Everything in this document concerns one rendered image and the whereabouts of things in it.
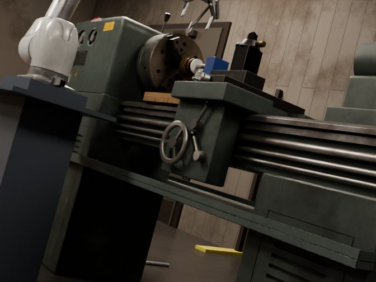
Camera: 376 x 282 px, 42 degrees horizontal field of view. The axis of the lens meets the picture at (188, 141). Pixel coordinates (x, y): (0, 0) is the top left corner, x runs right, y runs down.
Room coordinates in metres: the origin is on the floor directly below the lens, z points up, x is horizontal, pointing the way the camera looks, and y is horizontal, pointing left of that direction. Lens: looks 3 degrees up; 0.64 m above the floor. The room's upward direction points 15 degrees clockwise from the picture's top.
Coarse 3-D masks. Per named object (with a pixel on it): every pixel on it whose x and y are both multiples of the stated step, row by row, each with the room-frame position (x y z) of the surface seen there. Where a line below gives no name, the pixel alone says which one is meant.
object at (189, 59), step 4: (184, 60) 2.23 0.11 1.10; (188, 60) 2.22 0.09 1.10; (180, 64) 2.24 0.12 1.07; (184, 64) 2.22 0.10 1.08; (188, 64) 2.20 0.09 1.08; (180, 68) 2.24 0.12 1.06; (184, 68) 2.22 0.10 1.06; (188, 68) 2.20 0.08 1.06; (184, 72) 2.24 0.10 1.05; (188, 72) 2.23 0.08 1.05; (188, 76) 2.27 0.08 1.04
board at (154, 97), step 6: (144, 96) 2.16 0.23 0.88; (150, 96) 2.12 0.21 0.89; (156, 96) 2.08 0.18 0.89; (162, 96) 2.04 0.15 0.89; (168, 96) 2.01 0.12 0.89; (150, 102) 2.18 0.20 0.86; (156, 102) 2.11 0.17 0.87; (162, 102) 2.05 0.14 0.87; (168, 102) 2.00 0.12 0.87; (174, 102) 1.97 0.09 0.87
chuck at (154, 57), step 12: (156, 36) 2.34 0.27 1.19; (180, 36) 2.31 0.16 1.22; (144, 48) 2.31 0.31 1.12; (156, 48) 2.25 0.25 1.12; (168, 48) 2.29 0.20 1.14; (192, 48) 2.36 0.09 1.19; (144, 60) 2.28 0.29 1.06; (156, 60) 2.26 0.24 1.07; (168, 60) 2.30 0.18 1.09; (144, 72) 2.29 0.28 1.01; (156, 72) 2.27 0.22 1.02; (168, 72) 2.31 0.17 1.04; (144, 84) 2.34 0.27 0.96; (156, 84) 2.28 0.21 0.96
